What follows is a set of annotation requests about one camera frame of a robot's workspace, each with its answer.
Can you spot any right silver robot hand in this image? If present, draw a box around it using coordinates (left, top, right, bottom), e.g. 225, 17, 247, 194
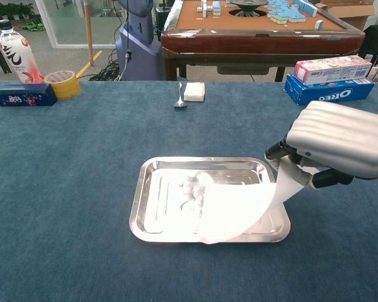
264, 100, 378, 190

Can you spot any white paper napkin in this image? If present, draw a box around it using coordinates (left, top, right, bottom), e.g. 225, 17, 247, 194
201, 157, 305, 246

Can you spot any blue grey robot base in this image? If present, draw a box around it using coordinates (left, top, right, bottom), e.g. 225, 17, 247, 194
115, 0, 163, 82

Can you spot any stainless steel tray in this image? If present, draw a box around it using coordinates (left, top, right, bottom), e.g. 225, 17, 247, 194
129, 156, 292, 243

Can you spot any blue Oreo box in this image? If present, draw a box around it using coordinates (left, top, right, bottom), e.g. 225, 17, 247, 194
283, 74, 375, 106

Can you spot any pink floral toothpaste box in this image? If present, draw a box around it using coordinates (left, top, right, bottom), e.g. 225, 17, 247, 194
293, 55, 373, 86

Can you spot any cardboard box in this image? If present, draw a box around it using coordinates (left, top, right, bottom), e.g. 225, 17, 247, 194
319, 0, 377, 31

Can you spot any brown mahjong table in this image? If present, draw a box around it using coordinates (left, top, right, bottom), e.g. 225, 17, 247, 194
160, 0, 366, 83

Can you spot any blue mahjong tile pile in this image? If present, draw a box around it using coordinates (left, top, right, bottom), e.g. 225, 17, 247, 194
266, 0, 318, 25

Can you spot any small white box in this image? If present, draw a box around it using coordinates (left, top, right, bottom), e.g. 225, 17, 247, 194
183, 82, 207, 103

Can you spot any black round dice hub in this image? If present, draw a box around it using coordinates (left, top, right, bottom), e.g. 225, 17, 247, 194
228, 0, 268, 16

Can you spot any metal spoon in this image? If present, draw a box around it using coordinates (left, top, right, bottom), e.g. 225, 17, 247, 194
173, 81, 188, 110

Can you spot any small mahjong tile group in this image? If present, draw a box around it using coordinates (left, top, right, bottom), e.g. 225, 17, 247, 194
196, 0, 223, 17

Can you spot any wooden pole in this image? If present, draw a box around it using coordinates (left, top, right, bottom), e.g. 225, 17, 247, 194
84, 0, 95, 67

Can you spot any yellow tape roll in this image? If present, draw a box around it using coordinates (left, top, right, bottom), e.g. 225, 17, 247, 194
43, 70, 82, 101

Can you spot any blue table cloth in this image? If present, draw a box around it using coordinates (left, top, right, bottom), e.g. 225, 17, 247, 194
0, 80, 378, 302

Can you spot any dark blue long box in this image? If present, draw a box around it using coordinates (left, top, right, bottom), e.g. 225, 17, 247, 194
0, 82, 59, 108

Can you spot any white red drink bottle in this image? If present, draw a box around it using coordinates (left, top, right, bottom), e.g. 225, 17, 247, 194
0, 19, 45, 84

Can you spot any green plant row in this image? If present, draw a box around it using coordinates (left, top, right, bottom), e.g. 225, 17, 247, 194
0, 2, 35, 21

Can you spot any black cable bundle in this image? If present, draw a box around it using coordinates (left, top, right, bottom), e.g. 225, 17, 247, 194
88, 50, 127, 82

